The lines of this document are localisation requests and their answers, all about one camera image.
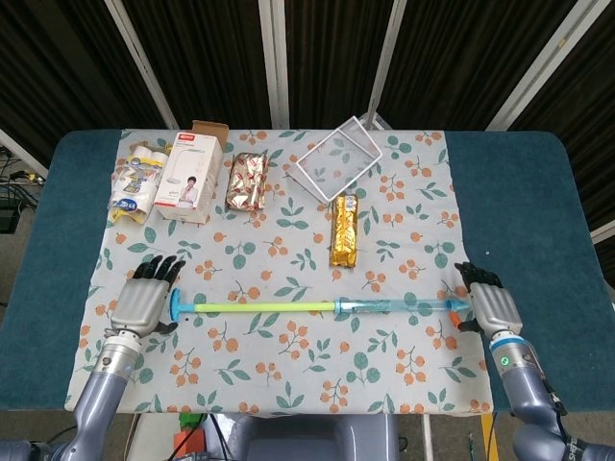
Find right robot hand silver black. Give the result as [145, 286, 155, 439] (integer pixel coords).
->
[451, 261, 524, 343]

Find bundle of floor cables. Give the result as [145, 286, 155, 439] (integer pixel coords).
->
[0, 148, 47, 201]

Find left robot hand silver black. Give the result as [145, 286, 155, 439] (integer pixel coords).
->
[106, 255, 187, 337]

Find black box on floor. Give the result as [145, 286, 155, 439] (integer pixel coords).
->
[0, 200, 21, 232]

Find floral leaf print tablecloth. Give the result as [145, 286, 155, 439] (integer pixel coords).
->
[64, 128, 496, 417]

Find plastic pack of white rolls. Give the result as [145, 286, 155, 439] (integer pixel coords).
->
[106, 142, 169, 225]

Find orange toy carrot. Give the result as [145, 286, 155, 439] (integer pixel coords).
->
[173, 411, 209, 455]

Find white table leg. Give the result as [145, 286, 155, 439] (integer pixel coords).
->
[127, 413, 146, 461]
[421, 413, 434, 461]

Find long gold foil snack pack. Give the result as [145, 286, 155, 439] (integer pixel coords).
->
[329, 193, 360, 268]

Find teal felt table cover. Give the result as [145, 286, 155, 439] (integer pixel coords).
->
[0, 129, 615, 414]

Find white wire mesh basket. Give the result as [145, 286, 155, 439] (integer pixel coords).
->
[286, 114, 384, 202]

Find gold red foil snack pack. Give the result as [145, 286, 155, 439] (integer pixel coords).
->
[225, 152, 269, 212]

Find teal telescopic stick toy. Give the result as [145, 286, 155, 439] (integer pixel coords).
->
[167, 287, 471, 324]

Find white desk lamp box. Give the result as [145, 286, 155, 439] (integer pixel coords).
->
[153, 119, 230, 225]

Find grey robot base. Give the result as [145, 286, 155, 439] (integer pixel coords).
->
[229, 413, 401, 461]

